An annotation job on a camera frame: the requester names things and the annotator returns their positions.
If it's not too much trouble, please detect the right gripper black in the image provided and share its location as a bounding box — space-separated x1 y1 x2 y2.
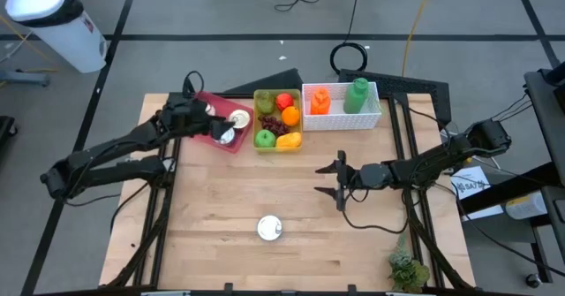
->
313 149 371 213

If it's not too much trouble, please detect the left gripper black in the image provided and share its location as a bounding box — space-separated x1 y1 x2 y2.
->
159 92 237 141

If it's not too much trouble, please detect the green label tuna can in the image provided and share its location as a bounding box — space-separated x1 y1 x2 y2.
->
215 127 237 147
256 214 283 242

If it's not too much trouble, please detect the green apple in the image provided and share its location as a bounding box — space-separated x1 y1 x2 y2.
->
254 129 277 148

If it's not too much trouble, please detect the green pear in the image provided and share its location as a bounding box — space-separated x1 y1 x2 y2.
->
256 91 276 115

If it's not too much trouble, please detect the bunch of dark red grapes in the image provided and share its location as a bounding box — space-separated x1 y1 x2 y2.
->
258 114 291 138

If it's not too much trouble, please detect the yellow mango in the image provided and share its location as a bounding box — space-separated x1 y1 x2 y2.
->
275 131 304 149

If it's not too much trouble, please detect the red apple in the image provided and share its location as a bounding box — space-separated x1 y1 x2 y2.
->
275 92 295 112

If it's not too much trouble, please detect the orange fruit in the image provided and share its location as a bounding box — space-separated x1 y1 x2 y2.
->
281 105 302 128

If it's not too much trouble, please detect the orange-red plastic squeeze bottle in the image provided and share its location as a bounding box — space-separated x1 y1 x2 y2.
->
309 87 332 116

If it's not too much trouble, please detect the green plastic squeeze bottle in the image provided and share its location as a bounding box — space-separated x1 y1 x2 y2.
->
343 77 370 115

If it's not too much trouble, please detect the red plastic tray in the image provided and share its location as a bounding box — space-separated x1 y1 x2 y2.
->
192 90 255 155

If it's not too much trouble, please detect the yellow plastic bin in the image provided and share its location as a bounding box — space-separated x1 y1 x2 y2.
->
252 87 305 154

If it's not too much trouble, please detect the white perforated plastic basket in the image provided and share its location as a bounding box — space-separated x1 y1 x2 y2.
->
301 81 383 133

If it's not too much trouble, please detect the small black floor mat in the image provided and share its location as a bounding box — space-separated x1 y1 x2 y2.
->
222 67 305 95

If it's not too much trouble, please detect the green artificial succulent plant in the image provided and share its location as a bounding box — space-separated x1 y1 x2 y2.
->
388 238 432 293

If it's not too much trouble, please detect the white paper sign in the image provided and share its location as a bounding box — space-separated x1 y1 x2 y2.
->
448 165 504 222

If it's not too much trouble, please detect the white trash can black bag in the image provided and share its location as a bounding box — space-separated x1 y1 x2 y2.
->
4 0 109 74

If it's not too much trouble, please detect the white bottle yellow label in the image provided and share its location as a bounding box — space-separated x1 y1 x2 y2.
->
504 191 548 221

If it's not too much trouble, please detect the grey stand leg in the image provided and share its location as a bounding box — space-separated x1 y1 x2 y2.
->
0 68 50 88

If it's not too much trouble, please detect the black chair base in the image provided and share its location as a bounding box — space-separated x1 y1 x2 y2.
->
0 115 19 145

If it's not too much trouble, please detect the black equipment cart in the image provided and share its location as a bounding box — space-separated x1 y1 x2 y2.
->
458 68 565 284

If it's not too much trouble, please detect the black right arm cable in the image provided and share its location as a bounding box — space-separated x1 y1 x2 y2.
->
342 185 410 235

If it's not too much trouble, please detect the black metal table frame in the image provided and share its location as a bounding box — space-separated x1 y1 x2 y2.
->
103 78 476 296

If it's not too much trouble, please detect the black coiled floor cable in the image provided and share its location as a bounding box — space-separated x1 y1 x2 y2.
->
329 0 369 75

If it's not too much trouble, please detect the yellow floor cable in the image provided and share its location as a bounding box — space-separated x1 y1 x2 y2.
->
400 0 436 77

